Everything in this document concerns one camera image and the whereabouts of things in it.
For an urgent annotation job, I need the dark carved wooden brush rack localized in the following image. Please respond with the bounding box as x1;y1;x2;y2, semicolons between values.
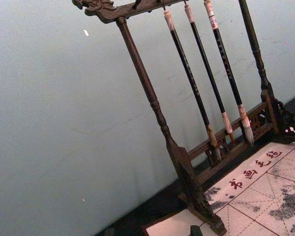
72;0;295;236

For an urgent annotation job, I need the black brush with grey-brown bristles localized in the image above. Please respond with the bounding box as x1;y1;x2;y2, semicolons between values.
163;9;222;163

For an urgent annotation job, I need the black brush with small brown tip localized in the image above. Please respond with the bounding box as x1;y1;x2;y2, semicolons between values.
183;3;237;145

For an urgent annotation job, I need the black brush with red-marked label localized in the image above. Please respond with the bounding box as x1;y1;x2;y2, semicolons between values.
203;0;255;146

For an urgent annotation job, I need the small black block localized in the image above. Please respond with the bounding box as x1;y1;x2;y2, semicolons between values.
189;224;204;236

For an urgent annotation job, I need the white felt mat with grid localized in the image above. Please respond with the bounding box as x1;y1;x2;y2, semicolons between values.
146;142;295;236

